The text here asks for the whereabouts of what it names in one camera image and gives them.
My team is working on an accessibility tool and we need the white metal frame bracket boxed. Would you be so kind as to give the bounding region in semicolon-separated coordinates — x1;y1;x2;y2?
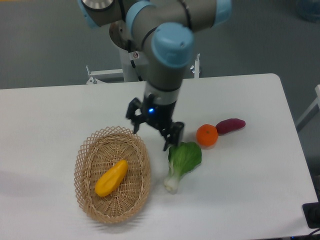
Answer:
86;53;202;85

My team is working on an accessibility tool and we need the green bok choy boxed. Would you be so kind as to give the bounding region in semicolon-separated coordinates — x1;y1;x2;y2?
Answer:
163;141;202;194

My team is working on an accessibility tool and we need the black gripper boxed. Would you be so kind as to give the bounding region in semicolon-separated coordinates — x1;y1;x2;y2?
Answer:
125;93;185;152

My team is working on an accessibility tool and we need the white table leg right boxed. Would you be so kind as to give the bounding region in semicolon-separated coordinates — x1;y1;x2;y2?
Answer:
295;84;320;132

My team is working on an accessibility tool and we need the purple sweet potato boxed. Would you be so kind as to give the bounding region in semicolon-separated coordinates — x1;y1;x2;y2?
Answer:
215;118;246;135

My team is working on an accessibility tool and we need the woven wicker basket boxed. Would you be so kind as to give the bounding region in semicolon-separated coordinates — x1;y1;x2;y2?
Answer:
74;126;151;224

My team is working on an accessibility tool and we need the orange tangerine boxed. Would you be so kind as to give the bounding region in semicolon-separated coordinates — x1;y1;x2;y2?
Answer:
195;124;219;147

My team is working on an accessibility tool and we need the black device at edge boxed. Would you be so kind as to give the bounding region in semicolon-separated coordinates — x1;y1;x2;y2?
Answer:
302;202;320;229

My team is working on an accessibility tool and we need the yellow mango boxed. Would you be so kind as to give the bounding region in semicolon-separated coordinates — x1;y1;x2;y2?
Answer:
94;159;129;197

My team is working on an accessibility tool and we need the black cable on pedestal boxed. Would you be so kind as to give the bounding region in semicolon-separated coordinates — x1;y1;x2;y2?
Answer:
127;39;145;82

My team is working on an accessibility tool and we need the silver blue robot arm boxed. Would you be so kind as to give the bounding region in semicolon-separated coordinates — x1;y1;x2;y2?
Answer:
78;0;232;147

